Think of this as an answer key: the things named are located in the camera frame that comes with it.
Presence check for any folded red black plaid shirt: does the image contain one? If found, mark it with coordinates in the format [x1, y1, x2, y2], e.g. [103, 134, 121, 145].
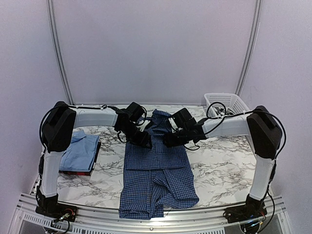
[59, 141, 101, 176]

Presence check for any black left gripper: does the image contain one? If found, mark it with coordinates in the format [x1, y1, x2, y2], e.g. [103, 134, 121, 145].
[119, 123, 152, 149]

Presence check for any white plastic mesh basket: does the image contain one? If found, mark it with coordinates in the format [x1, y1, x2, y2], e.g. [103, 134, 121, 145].
[204, 93, 250, 117]

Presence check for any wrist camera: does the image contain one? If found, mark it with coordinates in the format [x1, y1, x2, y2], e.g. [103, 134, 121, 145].
[136, 117, 152, 131]
[167, 117, 178, 133]

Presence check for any aluminium front frame rail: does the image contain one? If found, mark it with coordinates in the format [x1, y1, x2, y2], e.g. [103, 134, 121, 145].
[14, 192, 293, 234]

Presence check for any right aluminium corner post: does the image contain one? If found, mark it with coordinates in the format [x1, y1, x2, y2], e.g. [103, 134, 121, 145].
[235, 0, 263, 96]

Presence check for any folded light blue shirt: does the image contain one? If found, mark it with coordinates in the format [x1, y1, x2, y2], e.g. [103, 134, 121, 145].
[59, 130, 99, 172]

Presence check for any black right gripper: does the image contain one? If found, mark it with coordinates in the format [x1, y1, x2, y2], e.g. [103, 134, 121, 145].
[163, 128, 190, 148]

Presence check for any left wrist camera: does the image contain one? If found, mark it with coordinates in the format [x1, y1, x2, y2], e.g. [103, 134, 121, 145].
[136, 117, 152, 131]

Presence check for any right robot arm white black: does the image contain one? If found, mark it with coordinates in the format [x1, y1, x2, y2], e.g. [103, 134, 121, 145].
[163, 106, 286, 218]

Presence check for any left aluminium corner post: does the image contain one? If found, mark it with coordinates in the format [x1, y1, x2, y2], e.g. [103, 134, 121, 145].
[46, 0, 74, 104]

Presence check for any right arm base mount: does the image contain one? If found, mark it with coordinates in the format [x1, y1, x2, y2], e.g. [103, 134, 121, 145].
[223, 204, 268, 223]

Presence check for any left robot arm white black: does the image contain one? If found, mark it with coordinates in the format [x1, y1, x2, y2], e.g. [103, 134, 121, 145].
[36, 101, 152, 217]

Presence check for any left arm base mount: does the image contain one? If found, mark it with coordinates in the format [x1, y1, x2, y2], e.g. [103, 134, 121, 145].
[36, 202, 78, 222]

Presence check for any black white plaid shirt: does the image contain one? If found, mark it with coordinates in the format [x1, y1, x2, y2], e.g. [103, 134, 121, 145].
[214, 107, 234, 116]

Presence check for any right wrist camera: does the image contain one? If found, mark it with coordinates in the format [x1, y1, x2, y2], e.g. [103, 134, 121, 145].
[167, 117, 178, 133]

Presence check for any aluminium corner post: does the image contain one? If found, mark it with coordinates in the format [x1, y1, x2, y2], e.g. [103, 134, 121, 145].
[46, 0, 74, 104]
[235, 0, 263, 96]

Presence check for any blue checkered long sleeve shirt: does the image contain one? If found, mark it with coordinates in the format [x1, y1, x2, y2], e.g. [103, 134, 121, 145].
[119, 109, 199, 220]

